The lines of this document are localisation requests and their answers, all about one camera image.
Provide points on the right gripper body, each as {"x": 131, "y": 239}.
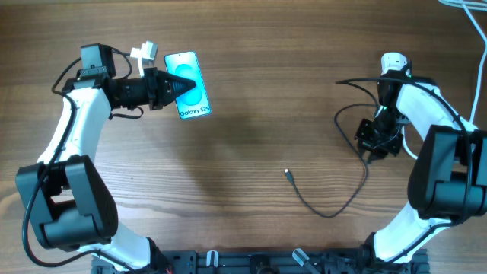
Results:
{"x": 377, "y": 139}

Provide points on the white power strip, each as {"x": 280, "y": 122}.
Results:
{"x": 395, "y": 65}

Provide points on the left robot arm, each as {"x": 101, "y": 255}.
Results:
{"x": 67, "y": 204}

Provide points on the blue Galaxy smartphone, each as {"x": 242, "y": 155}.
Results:
{"x": 194, "y": 103}

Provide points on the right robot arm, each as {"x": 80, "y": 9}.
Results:
{"x": 447, "y": 185}

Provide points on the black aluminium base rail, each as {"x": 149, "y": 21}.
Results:
{"x": 339, "y": 261}

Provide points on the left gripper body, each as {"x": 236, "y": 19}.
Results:
{"x": 151, "y": 79}

